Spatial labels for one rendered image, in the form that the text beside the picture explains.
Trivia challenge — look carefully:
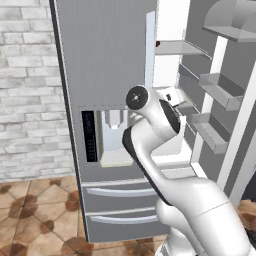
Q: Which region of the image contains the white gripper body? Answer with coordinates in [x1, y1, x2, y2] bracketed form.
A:
[171, 87, 190, 108]

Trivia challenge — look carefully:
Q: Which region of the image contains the grey fridge shelf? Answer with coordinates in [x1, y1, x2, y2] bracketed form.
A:
[154, 39, 213, 61]

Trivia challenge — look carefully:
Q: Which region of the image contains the open grey fridge door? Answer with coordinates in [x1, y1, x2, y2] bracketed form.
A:
[178, 0, 256, 208]

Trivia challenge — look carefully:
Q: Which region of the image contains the grey fridge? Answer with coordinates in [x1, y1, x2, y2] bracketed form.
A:
[49, 0, 256, 245]

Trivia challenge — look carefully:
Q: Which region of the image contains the grey fridge door with dispenser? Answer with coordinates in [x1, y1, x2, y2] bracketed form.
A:
[53, 0, 158, 184]

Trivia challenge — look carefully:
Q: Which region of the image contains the grey fridge drawer front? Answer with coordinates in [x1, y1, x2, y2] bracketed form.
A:
[80, 177, 198, 215]
[84, 207, 172, 244]

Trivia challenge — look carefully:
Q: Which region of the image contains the grey door bin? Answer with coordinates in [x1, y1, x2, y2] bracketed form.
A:
[202, 0, 256, 43]
[190, 112, 232, 155]
[198, 72, 247, 112]

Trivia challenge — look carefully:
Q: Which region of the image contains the grey vertical door handle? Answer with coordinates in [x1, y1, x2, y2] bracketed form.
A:
[145, 10, 157, 89]

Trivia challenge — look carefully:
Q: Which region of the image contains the silver drawer handle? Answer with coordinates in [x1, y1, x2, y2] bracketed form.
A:
[88, 214, 160, 225]
[85, 186, 158, 199]

